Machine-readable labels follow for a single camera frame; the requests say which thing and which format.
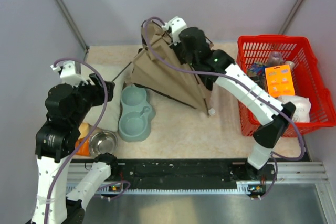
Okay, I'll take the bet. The colourful snack bag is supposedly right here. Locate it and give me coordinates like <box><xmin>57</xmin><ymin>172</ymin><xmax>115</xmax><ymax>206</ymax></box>
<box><xmin>247</xmin><ymin>62</ymin><xmax>266</xmax><ymax>77</ymax></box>

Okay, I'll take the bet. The white wrapped bag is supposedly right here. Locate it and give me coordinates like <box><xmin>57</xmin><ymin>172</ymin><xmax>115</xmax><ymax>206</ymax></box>
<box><xmin>277</xmin><ymin>95</ymin><xmax>311</xmax><ymax>123</ymax></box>

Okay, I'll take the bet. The orange card package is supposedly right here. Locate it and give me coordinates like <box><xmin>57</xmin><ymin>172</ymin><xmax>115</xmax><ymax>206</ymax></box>
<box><xmin>265</xmin><ymin>65</ymin><xmax>296</xmax><ymax>98</ymax></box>

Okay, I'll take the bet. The red plastic basket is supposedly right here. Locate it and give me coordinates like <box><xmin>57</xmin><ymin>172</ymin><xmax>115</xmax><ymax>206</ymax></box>
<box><xmin>237</xmin><ymin>35</ymin><xmax>335</xmax><ymax>134</ymax></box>

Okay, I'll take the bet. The yellow round sponge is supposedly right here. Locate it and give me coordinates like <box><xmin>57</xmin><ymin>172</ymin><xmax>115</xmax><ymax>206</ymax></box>
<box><xmin>78</xmin><ymin>123</ymin><xmax>90</xmax><ymax>139</ymax></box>

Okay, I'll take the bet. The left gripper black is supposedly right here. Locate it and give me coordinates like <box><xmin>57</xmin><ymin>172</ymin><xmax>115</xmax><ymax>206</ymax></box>
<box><xmin>69</xmin><ymin>72</ymin><xmax>115</xmax><ymax>125</ymax></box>

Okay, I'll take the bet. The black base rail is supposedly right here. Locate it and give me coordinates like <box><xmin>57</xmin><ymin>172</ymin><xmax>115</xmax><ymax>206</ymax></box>
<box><xmin>105</xmin><ymin>158</ymin><xmax>274</xmax><ymax>190</ymax></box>

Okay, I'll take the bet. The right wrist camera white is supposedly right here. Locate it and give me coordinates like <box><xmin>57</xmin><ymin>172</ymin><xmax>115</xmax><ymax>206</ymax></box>
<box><xmin>161</xmin><ymin>16</ymin><xmax>187</xmax><ymax>45</ymax></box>

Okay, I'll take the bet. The black tent pole long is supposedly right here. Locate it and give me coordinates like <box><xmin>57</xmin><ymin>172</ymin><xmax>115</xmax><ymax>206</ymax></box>
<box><xmin>112</xmin><ymin>61</ymin><xmax>132</xmax><ymax>83</ymax></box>

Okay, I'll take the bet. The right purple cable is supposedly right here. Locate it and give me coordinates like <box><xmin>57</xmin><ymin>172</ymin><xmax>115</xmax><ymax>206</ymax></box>
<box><xmin>141</xmin><ymin>16</ymin><xmax>307</xmax><ymax>200</ymax></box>

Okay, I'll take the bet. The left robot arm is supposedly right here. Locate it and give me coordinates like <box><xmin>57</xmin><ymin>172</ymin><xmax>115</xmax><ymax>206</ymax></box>
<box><xmin>30</xmin><ymin>74</ymin><xmax>119</xmax><ymax>223</ymax></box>

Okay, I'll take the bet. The clear plastic bottle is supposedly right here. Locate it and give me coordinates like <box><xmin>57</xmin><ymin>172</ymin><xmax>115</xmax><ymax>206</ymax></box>
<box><xmin>208</xmin><ymin>108</ymin><xmax>216</xmax><ymax>116</ymax></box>

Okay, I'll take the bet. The teal double pet bowl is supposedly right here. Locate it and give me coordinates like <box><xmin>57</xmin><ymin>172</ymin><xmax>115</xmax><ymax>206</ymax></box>
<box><xmin>118</xmin><ymin>84</ymin><xmax>156</xmax><ymax>142</ymax></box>

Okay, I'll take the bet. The stainless steel bowl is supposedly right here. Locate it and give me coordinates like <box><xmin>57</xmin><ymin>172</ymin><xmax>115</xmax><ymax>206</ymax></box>
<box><xmin>89</xmin><ymin>130</ymin><xmax>118</xmax><ymax>157</ymax></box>

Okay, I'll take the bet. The black tent pole crossing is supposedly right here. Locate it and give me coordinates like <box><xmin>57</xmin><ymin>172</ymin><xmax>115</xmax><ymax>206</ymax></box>
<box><xmin>141</xmin><ymin>20</ymin><xmax>211</xmax><ymax>116</ymax></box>

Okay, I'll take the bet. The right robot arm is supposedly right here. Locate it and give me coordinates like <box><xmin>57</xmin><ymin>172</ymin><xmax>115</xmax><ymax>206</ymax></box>
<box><xmin>171</xmin><ymin>27</ymin><xmax>296</xmax><ymax>180</ymax></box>

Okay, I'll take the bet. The orange snack packet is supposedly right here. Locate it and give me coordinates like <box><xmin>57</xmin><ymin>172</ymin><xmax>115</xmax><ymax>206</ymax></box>
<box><xmin>75</xmin><ymin>138</ymin><xmax>90</xmax><ymax>156</ymax></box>

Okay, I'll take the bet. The beige fabric pet tent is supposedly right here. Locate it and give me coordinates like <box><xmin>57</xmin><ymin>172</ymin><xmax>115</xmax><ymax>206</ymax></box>
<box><xmin>124</xmin><ymin>19</ymin><xmax>214</xmax><ymax>116</ymax></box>

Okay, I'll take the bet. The cream fluffy pillow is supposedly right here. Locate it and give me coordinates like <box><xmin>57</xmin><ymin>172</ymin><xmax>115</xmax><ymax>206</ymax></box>
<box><xmin>78</xmin><ymin>63</ymin><xmax>125</xmax><ymax>132</ymax></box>

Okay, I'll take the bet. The black pet food can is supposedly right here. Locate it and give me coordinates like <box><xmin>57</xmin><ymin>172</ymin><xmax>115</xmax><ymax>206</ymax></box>
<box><xmin>249</xmin><ymin>76</ymin><xmax>266</xmax><ymax>89</ymax></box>

